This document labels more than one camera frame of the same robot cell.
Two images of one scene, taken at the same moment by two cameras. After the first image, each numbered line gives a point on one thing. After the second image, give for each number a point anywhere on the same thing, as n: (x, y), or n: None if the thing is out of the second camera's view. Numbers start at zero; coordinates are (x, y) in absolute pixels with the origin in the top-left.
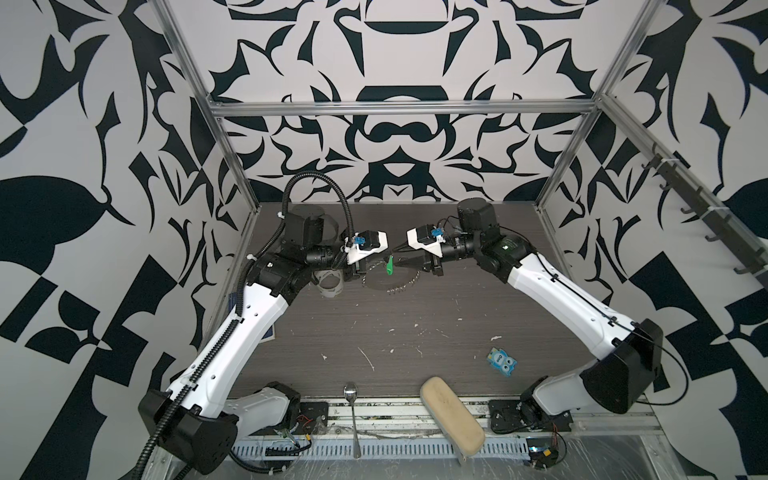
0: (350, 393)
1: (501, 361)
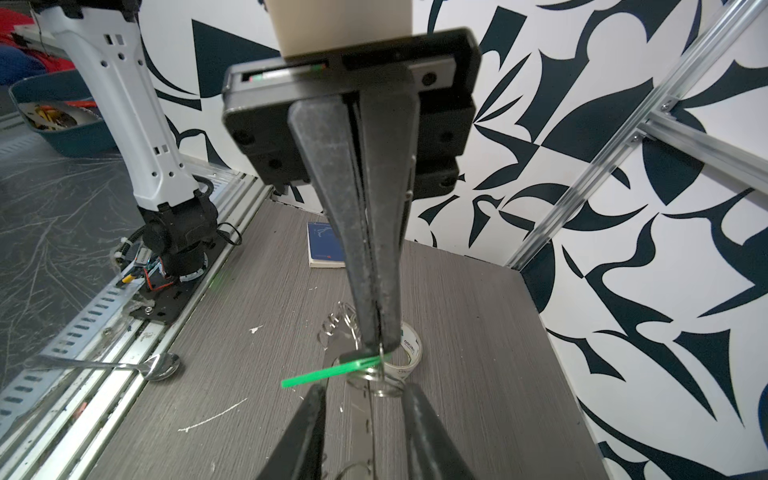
0: (154, 368)
1: None
